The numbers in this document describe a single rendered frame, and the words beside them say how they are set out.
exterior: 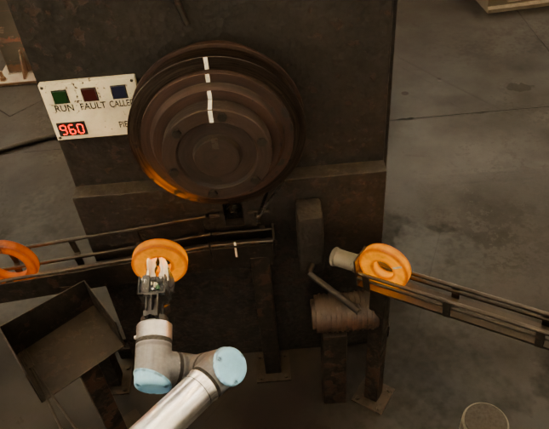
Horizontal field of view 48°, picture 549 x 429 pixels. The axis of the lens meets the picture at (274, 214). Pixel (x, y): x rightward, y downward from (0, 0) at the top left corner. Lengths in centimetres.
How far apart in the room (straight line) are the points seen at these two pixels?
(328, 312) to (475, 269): 105
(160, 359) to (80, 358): 40
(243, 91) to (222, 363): 65
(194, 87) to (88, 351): 83
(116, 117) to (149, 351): 66
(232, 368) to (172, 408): 17
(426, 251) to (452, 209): 32
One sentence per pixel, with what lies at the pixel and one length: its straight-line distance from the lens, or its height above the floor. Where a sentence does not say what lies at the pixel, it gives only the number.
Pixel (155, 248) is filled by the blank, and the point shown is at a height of 90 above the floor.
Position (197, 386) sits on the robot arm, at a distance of 144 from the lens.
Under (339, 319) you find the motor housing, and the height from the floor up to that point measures 50.
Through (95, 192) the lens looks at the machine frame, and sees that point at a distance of 196.
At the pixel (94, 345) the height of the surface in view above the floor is 60.
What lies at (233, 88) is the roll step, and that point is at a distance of 153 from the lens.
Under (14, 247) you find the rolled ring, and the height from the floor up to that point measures 76.
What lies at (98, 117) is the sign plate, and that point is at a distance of 181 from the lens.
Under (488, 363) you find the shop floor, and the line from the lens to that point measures 255.
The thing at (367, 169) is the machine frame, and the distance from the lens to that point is 189.
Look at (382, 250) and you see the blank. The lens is 177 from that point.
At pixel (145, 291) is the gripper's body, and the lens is 161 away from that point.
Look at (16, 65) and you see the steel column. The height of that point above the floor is 8.
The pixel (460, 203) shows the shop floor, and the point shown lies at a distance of 315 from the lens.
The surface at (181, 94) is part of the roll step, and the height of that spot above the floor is 127.
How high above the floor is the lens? 205
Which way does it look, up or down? 42 degrees down
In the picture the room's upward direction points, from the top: 5 degrees counter-clockwise
